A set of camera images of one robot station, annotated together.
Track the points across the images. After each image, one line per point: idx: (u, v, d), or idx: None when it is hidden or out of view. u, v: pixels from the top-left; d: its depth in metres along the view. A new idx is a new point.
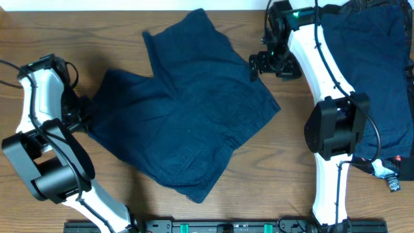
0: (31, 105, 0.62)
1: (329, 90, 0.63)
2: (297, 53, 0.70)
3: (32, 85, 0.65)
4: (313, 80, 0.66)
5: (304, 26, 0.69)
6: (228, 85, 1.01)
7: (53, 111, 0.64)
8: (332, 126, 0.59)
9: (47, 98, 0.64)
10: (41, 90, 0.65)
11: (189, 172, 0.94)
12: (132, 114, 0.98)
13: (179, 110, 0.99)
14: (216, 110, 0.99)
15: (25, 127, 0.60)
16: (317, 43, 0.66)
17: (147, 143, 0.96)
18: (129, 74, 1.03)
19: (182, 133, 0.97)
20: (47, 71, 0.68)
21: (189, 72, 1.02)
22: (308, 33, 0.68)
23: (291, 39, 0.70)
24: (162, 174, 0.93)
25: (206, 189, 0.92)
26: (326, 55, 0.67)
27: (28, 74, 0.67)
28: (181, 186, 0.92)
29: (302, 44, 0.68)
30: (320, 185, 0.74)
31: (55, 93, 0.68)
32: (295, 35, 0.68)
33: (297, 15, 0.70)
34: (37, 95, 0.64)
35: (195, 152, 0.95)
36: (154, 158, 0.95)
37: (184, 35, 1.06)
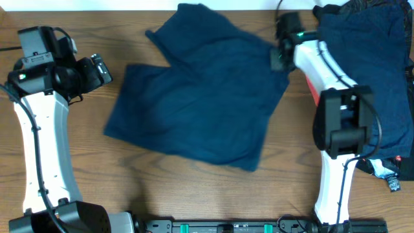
0: (38, 156, 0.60)
1: (332, 82, 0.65)
2: (305, 65, 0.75)
3: (34, 128, 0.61)
4: (317, 79, 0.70)
5: (306, 41, 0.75)
6: (244, 62, 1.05)
7: (62, 156, 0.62)
8: (337, 116, 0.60)
9: (55, 142, 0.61)
10: (45, 134, 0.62)
11: (234, 147, 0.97)
12: (163, 99, 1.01)
13: (206, 95, 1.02)
14: (240, 85, 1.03)
15: (32, 195, 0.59)
16: (319, 50, 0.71)
17: (184, 131, 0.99)
18: (144, 68, 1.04)
19: (215, 114, 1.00)
20: (50, 98, 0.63)
21: (204, 56, 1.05)
22: (311, 45, 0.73)
23: (296, 53, 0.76)
24: (208, 153, 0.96)
25: (256, 156, 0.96)
26: (330, 59, 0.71)
27: (22, 100, 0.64)
28: (229, 162, 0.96)
29: (307, 54, 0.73)
30: (324, 184, 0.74)
31: (61, 131, 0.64)
32: (301, 47, 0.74)
33: (301, 36, 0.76)
34: (41, 141, 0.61)
35: (235, 127, 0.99)
36: (196, 142, 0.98)
37: (184, 24, 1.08)
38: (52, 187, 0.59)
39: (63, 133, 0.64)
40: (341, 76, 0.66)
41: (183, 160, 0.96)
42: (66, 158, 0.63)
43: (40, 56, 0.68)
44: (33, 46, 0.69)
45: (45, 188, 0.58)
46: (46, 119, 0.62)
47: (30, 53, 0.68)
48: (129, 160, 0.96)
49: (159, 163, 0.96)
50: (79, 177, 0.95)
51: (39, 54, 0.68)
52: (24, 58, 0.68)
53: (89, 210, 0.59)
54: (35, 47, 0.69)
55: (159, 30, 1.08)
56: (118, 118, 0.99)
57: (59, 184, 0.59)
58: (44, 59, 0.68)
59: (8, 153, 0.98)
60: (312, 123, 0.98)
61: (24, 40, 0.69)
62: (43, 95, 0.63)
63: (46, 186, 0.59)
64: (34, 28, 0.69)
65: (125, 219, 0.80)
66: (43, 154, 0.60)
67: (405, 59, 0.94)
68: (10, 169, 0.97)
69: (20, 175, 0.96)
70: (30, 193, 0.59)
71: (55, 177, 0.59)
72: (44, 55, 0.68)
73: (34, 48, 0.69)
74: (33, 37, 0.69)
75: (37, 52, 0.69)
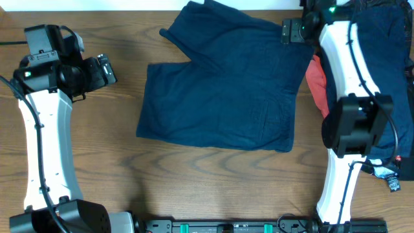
0: (40, 154, 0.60)
1: (354, 86, 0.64)
2: (328, 48, 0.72)
3: (37, 125, 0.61)
4: (339, 72, 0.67)
5: (338, 22, 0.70)
6: (260, 49, 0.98)
7: (65, 152, 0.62)
8: (350, 123, 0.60)
9: (58, 138, 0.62)
10: (48, 131, 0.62)
11: (266, 131, 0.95)
12: (187, 91, 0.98)
13: (231, 84, 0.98)
14: (261, 69, 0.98)
15: (32, 192, 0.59)
16: (349, 40, 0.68)
17: (211, 124, 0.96)
18: (167, 65, 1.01)
19: (241, 102, 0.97)
20: (54, 96, 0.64)
21: (221, 47, 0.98)
22: (341, 30, 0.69)
23: (323, 33, 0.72)
24: (244, 140, 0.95)
25: (291, 136, 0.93)
26: (358, 52, 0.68)
27: (26, 97, 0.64)
28: (262, 145, 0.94)
29: (335, 39, 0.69)
30: (328, 184, 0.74)
31: (64, 127, 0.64)
32: (330, 28, 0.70)
33: (332, 11, 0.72)
34: (44, 139, 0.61)
35: (264, 111, 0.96)
36: (226, 131, 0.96)
37: (197, 17, 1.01)
38: (53, 185, 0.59)
39: (65, 129, 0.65)
40: (364, 81, 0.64)
41: (183, 160, 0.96)
42: (68, 156, 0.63)
43: (45, 54, 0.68)
44: (37, 43, 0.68)
45: (46, 186, 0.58)
46: (50, 116, 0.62)
47: (35, 50, 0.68)
48: (129, 160, 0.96)
49: (159, 163, 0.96)
50: (79, 177, 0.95)
51: (44, 52, 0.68)
52: (30, 55, 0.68)
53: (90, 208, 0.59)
54: (41, 44, 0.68)
55: (172, 26, 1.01)
56: (143, 114, 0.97)
57: (61, 182, 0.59)
58: (50, 57, 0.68)
59: (8, 153, 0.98)
60: (312, 123, 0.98)
61: (29, 35, 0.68)
62: (48, 93, 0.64)
63: (48, 184, 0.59)
64: (40, 26, 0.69)
65: (126, 219, 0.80)
66: (45, 151, 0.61)
67: (405, 59, 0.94)
68: (11, 169, 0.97)
69: (19, 175, 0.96)
70: (31, 191, 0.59)
71: (56, 174, 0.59)
72: (49, 53, 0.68)
73: (39, 45, 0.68)
74: (38, 35, 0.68)
75: (43, 50, 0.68)
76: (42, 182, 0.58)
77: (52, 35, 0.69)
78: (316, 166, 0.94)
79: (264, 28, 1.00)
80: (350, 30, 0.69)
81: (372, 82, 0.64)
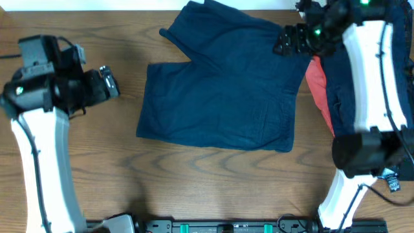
0: (39, 184, 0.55)
1: (378, 115, 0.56)
2: (350, 53, 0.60)
3: (34, 152, 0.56)
4: (361, 92, 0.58)
5: (370, 22, 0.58)
6: (261, 49, 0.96)
7: (65, 179, 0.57)
8: (367, 157, 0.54)
9: (58, 166, 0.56)
10: (46, 160, 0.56)
11: (266, 131, 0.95)
12: (187, 91, 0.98)
13: (231, 83, 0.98)
14: (262, 68, 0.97)
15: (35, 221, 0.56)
16: (380, 52, 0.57)
17: (211, 124, 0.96)
18: (167, 65, 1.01)
19: (241, 101, 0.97)
20: (50, 116, 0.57)
21: (222, 47, 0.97)
22: (372, 35, 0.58)
23: (348, 33, 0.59)
24: (244, 140, 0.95)
25: (290, 136, 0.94)
26: (387, 68, 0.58)
27: (21, 119, 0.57)
28: (262, 145, 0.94)
29: (363, 45, 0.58)
30: (332, 197, 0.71)
31: (63, 151, 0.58)
32: (359, 32, 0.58)
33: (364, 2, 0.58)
34: (42, 169, 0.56)
35: (264, 112, 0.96)
36: (226, 131, 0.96)
37: (197, 16, 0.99)
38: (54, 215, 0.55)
39: (65, 152, 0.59)
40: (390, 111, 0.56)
41: (183, 160, 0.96)
42: (69, 182, 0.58)
43: (40, 66, 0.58)
44: (32, 54, 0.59)
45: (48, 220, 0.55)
46: (46, 143, 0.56)
47: (28, 62, 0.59)
48: (129, 160, 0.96)
49: (159, 163, 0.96)
50: (79, 177, 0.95)
51: (38, 64, 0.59)
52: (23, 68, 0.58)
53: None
54: (35, 56, 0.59)
55: (173, 26, 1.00)
56: (143, 114, 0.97)
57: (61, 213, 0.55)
58: (45, 70, 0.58)
59: (8, 153, 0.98)
60: (312, 123, 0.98)
61: (21, 46, 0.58)
62: (43, 112, 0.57)
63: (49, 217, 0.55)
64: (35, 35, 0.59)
65: (127, 222, 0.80)
66: (44, 180, 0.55)
67: (406, 59, 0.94)
68: (10, 169, 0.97)
69: (19, 175, 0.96)
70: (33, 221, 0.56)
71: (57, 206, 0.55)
72: (44, 65, 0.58)
73: (33, 57, 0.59)
74: (33, 45, 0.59)
75: (37, 61, 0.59)
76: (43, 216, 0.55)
77: (48, 46, 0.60)
78: (315, 166, 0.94)
79: (264, 27, 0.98)
80: (382, 37, 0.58)
81: (398, 112, 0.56)
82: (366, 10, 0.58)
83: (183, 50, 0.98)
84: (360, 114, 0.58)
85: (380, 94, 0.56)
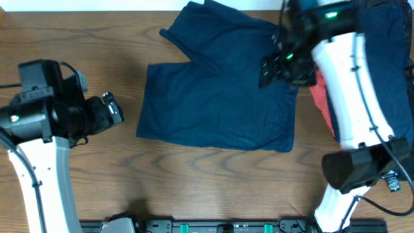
0: (41, 212, 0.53)
1: (364, 131, 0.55)
2: (326, 70, 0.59)
3: (35, 184, 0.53)
4: (343, 110, 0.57)
5: (339, 37, 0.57)
6: (260, 49, 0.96)
7: (68, 211, 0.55)
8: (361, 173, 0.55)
9: (61, 199, 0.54)
10: (48, 189, 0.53)
11: (266, 131, 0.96)
12: (187, 91, 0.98)
13: (231, 83, 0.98)
14: None
15: None
16: (356, 66, 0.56)
17: (211, 124, 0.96)
18: (167, 65, 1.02)
19: (240, 102, 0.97)
20: (49, 147, 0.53)
21: (221, 47, 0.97)
22: (345, 50, 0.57)
23: (319, 51, 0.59)
24: (244, 140, 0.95)
25: (290, 136, 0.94)
26: (364, 80, 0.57)
27: (18, 149, 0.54)
28: (262, 145, 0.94)
29: (336, 63, 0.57)
30: (328, 204, 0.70)
31: (65, 181, 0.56)
32: (329, 50, 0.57)
33: (330, 16, 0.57)
34: (44, 199, 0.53)
35: (264, 111, 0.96)
36: (226, 131, 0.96)
37: (198, 17, 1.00)
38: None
39: (67, 180, 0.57)
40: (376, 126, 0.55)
41: (183, 160, 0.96)
42: (72, 210, 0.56)
43: (39, 91, 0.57)
44: (32, 79, 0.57)
45: None
46: (47, 172, 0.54)
47: (28, 88, 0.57)
48: (129, 160, 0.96)
49: (159, 163, 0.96)
50: (79, 177, 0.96)
51: (38, 89, 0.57)
52: (21, 92, 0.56)
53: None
54: (33, 81, 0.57)
55: (173, 26, 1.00)
56: (144, 114, 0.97)
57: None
58: (44, 94, 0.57)
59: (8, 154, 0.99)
60: (312, 123, 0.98)
61: (22, 72, 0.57)
62: (43, 142, 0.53)
63: None
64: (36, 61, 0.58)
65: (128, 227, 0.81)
66: (46, 210, 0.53)
67: (405, 59, 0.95)
68: (11, 169, 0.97)
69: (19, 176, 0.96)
70: None
71: None
72: (44, 90, 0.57)
73: (33, 82, 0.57)
74: (33, 70, 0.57)
75: (37, 86, 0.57)
76: None
77: (48, 70, 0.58)
78: (316, 166, 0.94)
79: (264, 28, 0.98)
80: (355, 52, 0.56)
81: (383, 121, 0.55)
82: (333, 24, 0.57)
83: (183, 50, 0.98)
84: (346, 131, 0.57)
85: (362, 109, 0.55)
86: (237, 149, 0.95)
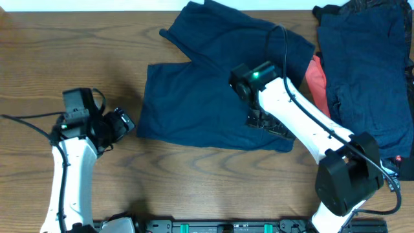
0: (63, 186, 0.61)
1: (325, 140, 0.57)
2: (275, 112, 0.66)
3: (65, 164, 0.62)
4: (303, 134, 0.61)
5: (270, 84, 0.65)
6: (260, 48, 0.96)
7: (83, 194, 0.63)
8: (345, 182, 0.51)
9: (80, 178, 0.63)
10: (73, 171, 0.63)
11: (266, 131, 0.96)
12: (187, 91, 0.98)
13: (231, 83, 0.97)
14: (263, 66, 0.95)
15: (51, 226, 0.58)
16: (291, 95, 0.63)
17: (211, 124, 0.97)
18: (168, 65, 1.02)
19: (241, 102, 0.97)
20: (82, 142, 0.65)
21: (222, 48, 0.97)
22: (277, 90, 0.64)
23: (260, 101, 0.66)
24: (244, 141, 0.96)
25: None
26: (305, 103, 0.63)
27: (60, 142, 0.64)
28: (262, 145, 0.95)
29: (275, 101, 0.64)
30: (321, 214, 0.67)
31: (87, 169, 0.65)
32: (264, 96, 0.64)
33: (257, 76, 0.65)
34: (68, 177, 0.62)
35: None
36: (226, 131, 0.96)
37: (198, 16, 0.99)
38: (70, 213, 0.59)
39: (88, 171, 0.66)
40: (332, 129, 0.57)
41: (183, 160, 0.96)
42: (85, 194, 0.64)
43: (79, 112, 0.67)
44: (72, 103, 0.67)
45: (64, 214, 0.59)
46: (76, 158, 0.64)
47: (69, 109, 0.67)
48: (129, 160, 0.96)
49: (159, 163, 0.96)
50: None
51: (77, 110, 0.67)
52: (65, 113, 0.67)
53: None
54: (74, 104, 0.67)
55: (173, 26, 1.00)
56: (143, 114, 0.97)
57: (77, 211, 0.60)
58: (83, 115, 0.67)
59: (8, 153, 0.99)
60: None
61: (65, 97, 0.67)
62: (77, 139, 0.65)
63: (65, 211, 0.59)
64: (74, 89, 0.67)
65: (129, 226, 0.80)
66: (67, 185, 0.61)
67: (405, 59, 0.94)
68: (11, 169, 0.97)
69: (20, 175, 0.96)
70: (48, 223, 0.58)
71: (74, 204, 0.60)
72: (82, 111, 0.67)
73: (74, 105, 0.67)
74: (74, 96, 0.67)
75: (76, 108, 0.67)
76: (59, 213, 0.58)
77: (85, 96, 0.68)
78: (316, 166, 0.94)
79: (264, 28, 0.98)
80: (286, 87, 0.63)
81: (337, 127, 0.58)
82: (261, 80, 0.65)
83: (183, 50, 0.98)
84: (314, 150, 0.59)
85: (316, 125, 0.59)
86: (237, 149, 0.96)
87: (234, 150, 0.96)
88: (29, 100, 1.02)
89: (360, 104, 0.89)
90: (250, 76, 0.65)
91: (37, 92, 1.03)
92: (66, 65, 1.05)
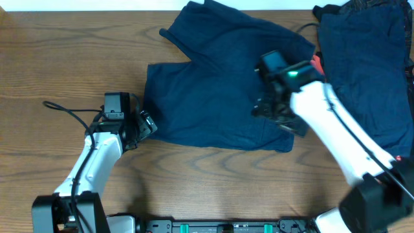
0: (85, 160, 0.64)
1: (364, 164, 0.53)
2: (306, 119, 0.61)
3: (92, 145, 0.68)
4: (337, 150, 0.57)
5: (306, 86, 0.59)
6: (260, 48, 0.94)
7: (100, 175, 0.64)
8: (378, 211, 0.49)
9: (101, 159, 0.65)
10: (96, 154, 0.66)
11: (266, 131, 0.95)
12: (187, 91, 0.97)
13: (230, 82, 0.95)
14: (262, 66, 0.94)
15: (63, 189, 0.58)
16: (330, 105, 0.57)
17: (210, 124, 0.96)
18: (168, 64, 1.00)
19: (240, 101, 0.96)
20: (112, 136, 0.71)
21: (221, 46, 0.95)
22: (315, 94, 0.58)
23: (293, 103, 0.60)
24: (245, 141, 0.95)
25: (290, 137, 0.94)
26: (344, 115, 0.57)
27: (94, 133, 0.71)
28: (262, 145, 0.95)
29: (310, 107, 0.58)
30: None
31: (108, 158, 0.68)
32: (299, 99, 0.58)
33: (294, 75, 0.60)
34: (91, 156, 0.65)
35: None
36: (226, 131, 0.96)
37: (198, 16, 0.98)
38: (84, 182, 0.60)
39: (110, 161, 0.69)
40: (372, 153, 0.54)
41: (184, 160, 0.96)
42: (101, 175, 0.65)
43: (115, 114, 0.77)
44: (111, 105, 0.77)
45: (79, 181, 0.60)
46: (103, 145, 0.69)
47: (107, 110, 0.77)
48: (129, 160, 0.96)
49: (159, 163, 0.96)
50: None
51: (114, 112, 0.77)
52: (103, 112, 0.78)
53: (101, 209, 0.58)
54: (112, 106, 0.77)
55: (173, 26, 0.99)
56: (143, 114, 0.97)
57: (90, 182, 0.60)
58: (118, 116, 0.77)
59: (8, 153, 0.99)
60: None
61: (107, 98, 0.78)
62: (110, 133, 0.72)
63: (80, 180, 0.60)
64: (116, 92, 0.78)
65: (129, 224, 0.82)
66: (88, 161, 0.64)
67: (405, 59, 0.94)
68: (11, 169, 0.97)
69: (20, 176, 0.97)
70: (62, 187, 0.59)
71: (88, 177, 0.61)
72: (118, 114, 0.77)
73: (112, 107, 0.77)
74: (114, 99, 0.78)
75: (113, 110, 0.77)
76: (75, 179, 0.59)
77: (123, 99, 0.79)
78: (316, 167, 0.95)
79: (264, 27, 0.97)
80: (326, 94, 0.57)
81: (378, 149, 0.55)
82: (299, 80, 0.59)
83: (183, 50, 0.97)
84: (348, 170, 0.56)
85: (355, 144, 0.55)
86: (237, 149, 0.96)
87: (234, 149, 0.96)
88: (30, 101, 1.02)
89: (360, 105, 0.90)
90: (286, 74, 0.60)
91: (37, 93, 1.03)
92: (66, 65, 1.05)
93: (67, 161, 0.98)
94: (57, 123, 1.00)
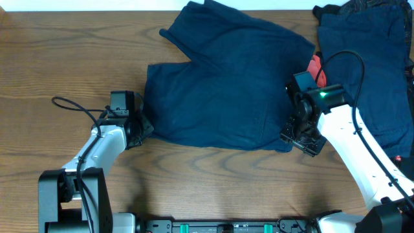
0: (90, 145, 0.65)
1: (384, 186, 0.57)
2: (333, 140, 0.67)
3: (99, 134, 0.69)
4: (360, 173, 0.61)
5: (335, 108, 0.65)
6: (260, 50, 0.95)
7: (103, 159, 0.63)
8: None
9: (105, 145, 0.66)
10: (101, 141, 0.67)
11: (266, 131, 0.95)
12: (187, 92, 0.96)
13: (231, 82, 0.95)
14: (262, 68, 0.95)
15: (70, 165, 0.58)
16: (358, 128, 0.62)
17: (211, 123, 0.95)
18: (167, 65, 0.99)
19: (241, 101, 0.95)
20: (117, 129, 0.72)
21: (220, 47, 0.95)
22: (344, 116, 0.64)
23: (321, 122, 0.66)
24: (244, 141, 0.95)
25: None
26: (370, 140, 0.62)
27: (101, 126, 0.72)
28: (262, 145, 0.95)
29: (338, 128, 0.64)
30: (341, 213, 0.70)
31: (112, 148, 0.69)
32: (327, 118, 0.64)
33: (323, 96, 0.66)
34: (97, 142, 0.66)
35: (263, 112, 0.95)
36: (226, 131, 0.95)
37: (198, 17, 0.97)
38: (89, 160, 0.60)
39: (113, 151, 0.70)
40: (396, 178, 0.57)
41: (183, 160, 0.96)
42: (105, 160, 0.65)
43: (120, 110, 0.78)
44: (118, 102, 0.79)
45: (84, 159, 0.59)
46: (107, 135, 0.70)
47: (114, 107, 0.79)
48: (129, 160, 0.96)
49: (159, 163, 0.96)
50: None
51: (119, 110, 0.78)
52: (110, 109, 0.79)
53: (105, 188, 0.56)
54: (118, 103, 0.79)
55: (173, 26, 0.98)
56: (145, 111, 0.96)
57: (95, 162, 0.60)
58: (123, 113, 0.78)
59: (7, 153, 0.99)
60: None
61: (113, 96, 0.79)
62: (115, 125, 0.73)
63: (86, 159, 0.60)
64: (121, 91, 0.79)
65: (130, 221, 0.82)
66: (94, 147, 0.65)
67: (405, 59, 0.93)
68: (10, 169, 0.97)
69: (19, 176, 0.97)
70: (68, 164, 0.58)
71: (94, 156, 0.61)
72: (123, 110, 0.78)
73: (117, 104, 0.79)
74: (119, 97, 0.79)
75: (119, 107, 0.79)
76: (81, 157, 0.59)
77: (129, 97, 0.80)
78: (316, 166, 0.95)
79: (264, 27, 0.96)
80: (354, 118, 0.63)
81: (402, 176, 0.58)
82: (328, 102, 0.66)
83: (183, 50, 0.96)
84: (368, 191, 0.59)
85: (377, 167, 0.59)
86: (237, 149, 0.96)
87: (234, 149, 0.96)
88: (30, 101, 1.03)
89: (360, 105, 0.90)
90: (317, 96, 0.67)
91: (37, 93, 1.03)
92: (66, 66, 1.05)
93: (67, 161, 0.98)
94: (56, 123, 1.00)
